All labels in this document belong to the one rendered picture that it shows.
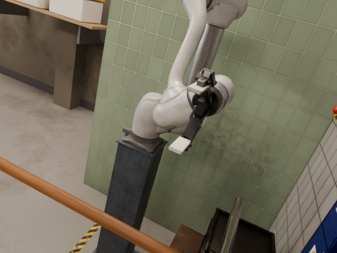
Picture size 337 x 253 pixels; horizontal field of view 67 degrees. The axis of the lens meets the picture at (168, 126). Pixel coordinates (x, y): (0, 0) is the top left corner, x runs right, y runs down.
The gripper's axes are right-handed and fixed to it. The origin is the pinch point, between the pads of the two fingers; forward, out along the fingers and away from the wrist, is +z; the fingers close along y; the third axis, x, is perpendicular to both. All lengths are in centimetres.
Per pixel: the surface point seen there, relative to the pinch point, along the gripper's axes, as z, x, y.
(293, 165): -118, -50, 48
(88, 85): -260, 213, 111
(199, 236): -68, -13, 90
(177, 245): -54, -5, 90
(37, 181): 7.0, 30.4, 27.8
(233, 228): -14.1, -19.6, 30.7
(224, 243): -7.6, -18.3, 31.0
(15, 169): 7.1, 37.9, 27.9
